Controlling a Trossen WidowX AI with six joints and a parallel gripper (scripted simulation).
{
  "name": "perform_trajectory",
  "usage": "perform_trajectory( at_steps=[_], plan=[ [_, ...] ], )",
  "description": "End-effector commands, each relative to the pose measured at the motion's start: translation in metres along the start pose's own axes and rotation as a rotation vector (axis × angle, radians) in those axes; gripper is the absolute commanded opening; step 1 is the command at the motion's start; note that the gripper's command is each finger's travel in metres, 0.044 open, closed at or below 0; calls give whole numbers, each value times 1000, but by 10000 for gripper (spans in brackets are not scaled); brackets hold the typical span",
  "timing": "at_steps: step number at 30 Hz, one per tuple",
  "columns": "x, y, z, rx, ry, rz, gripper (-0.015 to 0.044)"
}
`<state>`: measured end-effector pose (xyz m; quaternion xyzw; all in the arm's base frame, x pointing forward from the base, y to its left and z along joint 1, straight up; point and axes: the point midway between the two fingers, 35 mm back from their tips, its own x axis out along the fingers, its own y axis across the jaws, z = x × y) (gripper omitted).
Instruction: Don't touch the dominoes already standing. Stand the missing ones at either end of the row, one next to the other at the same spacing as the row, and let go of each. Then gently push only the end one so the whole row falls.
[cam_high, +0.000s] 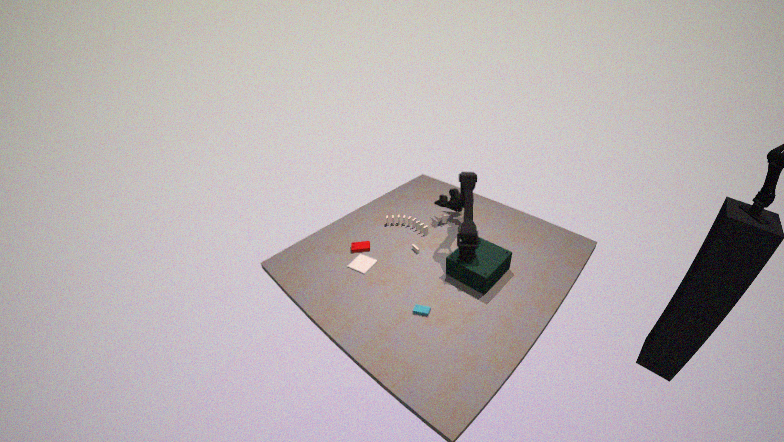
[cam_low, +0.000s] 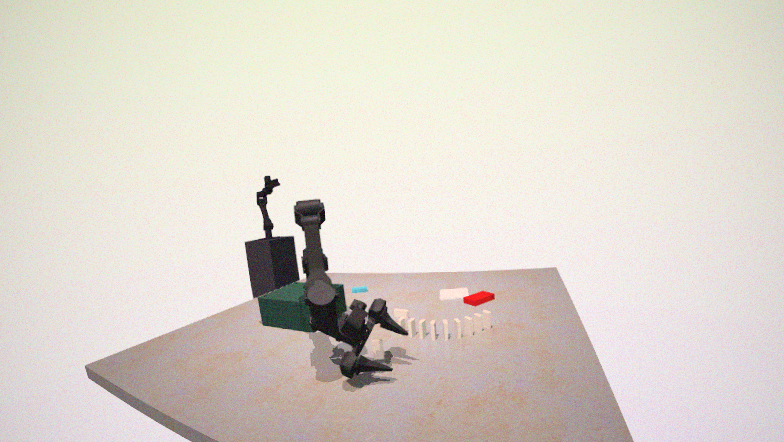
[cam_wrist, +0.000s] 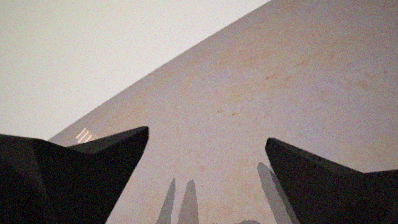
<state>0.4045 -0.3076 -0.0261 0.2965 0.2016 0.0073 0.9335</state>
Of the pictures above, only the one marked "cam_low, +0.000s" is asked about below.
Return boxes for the red rectangular block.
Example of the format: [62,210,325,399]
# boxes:
[463,291,495,307]

